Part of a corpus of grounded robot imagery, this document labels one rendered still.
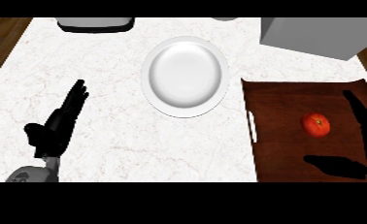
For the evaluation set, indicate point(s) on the white oval plate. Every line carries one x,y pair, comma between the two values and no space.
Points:
185,76

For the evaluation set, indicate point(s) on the grey appliance with black base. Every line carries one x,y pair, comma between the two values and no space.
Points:
95,24

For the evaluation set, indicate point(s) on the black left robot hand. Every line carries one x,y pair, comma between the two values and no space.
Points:
60,124

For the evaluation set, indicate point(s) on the grey box appliance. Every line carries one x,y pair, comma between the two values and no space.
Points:
313,35

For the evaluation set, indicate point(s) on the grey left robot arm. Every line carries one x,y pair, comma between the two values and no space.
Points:
36,173

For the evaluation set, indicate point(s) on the red tomato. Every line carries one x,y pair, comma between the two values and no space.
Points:
316,124

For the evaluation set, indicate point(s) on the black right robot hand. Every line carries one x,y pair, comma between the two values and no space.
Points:
342,166

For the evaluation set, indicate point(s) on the dark brown wooden tray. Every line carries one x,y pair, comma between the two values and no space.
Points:
296,111

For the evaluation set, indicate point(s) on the small grey round object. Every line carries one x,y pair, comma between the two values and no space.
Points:
224,18

